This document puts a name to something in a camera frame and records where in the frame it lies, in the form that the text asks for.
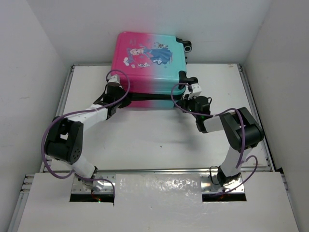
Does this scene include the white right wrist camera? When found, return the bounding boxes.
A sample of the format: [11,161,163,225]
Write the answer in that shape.
[188,83,202,100]

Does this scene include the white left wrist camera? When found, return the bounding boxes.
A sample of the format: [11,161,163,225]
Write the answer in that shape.
[107,75,121,87]

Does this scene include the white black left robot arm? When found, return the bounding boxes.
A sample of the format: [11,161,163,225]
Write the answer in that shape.
[41,82,131,181]

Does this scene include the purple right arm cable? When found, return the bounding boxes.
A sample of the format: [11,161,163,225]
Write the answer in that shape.
[170,82,258,195]

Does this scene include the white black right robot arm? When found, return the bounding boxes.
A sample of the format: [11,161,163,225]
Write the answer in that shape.
[176,96,264,186]

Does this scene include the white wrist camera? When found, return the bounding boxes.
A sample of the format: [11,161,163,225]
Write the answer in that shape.
[107,75,121,87]
[188,83,202,100]

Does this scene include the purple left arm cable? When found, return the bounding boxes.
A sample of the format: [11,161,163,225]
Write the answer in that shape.
[41,70,131,199]

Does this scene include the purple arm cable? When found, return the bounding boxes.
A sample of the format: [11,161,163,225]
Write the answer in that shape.
[170,82,258,195]
[41,70,131,199]

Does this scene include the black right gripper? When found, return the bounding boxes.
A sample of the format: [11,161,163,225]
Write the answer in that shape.
[181,93,201,119]

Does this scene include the pink and teal kids suitcase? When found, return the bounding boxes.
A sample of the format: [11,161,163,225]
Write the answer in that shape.
[112,31,197,109]

